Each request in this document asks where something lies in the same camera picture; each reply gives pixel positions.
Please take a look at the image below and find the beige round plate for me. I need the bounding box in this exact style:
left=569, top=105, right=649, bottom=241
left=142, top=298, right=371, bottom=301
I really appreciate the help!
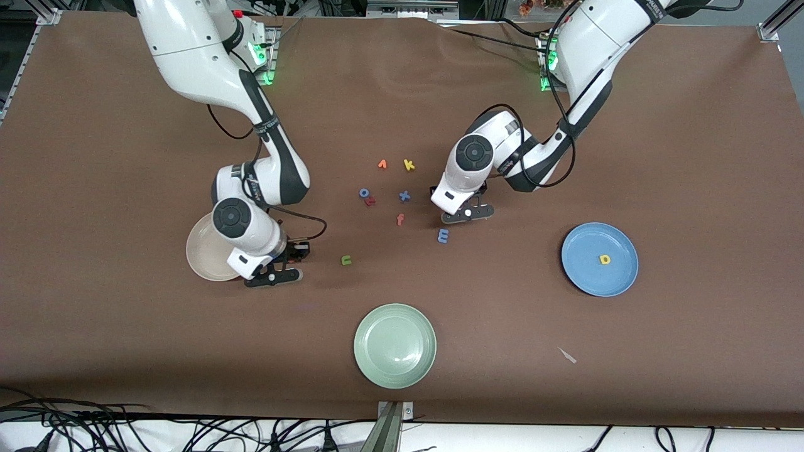
left=186, top=212, right=249, bottom=282

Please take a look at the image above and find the green round plate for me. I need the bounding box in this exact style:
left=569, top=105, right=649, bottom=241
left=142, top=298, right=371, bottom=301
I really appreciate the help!
left=354, top=303, right=437, bottom=390

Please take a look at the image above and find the blue round plate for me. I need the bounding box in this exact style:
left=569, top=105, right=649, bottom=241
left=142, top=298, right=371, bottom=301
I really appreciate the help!
left=561, top=222, right=639, bottom=298

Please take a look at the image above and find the brown table cover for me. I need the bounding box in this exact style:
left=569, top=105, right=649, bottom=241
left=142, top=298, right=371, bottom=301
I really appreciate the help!
left=0, top=11, right=804, bottom=429

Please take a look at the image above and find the orange dried plant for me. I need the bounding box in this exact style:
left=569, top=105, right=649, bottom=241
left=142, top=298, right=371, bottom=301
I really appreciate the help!
left=518, top=0, right=566, bottom=16

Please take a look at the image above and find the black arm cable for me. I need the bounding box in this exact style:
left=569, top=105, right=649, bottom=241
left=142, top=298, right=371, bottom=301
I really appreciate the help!
left=465, top=0, right=745, bottom=189
left=206, top=50, right=328, bottom=245

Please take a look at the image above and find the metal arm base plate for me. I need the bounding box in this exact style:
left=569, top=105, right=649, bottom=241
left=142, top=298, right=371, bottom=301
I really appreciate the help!
left=248, top=25, right=279, bottom=86
left=537, top=35, right=569, bottom=94

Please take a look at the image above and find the black cable on table cover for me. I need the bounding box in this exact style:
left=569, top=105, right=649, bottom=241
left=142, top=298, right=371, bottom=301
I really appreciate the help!
left=449, top=19, right=553, bottom=51

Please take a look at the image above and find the aluminium frame profile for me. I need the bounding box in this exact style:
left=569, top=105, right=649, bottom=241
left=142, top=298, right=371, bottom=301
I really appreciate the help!
left=366, top=0, right=460, bottom=19

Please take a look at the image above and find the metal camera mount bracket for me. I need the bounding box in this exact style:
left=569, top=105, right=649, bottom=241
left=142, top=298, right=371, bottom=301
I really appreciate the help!
left=361, top=401, right=415, bottom=452

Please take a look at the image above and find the black floor cable bundle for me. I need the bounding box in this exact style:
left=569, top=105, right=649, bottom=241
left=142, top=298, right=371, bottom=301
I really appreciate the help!
left=0, top=389, right=440, bottom=452

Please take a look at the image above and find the aluminium table edge rail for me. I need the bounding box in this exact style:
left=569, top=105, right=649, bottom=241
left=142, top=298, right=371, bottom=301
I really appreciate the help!
left=0, top=25, right=35, bottom=126

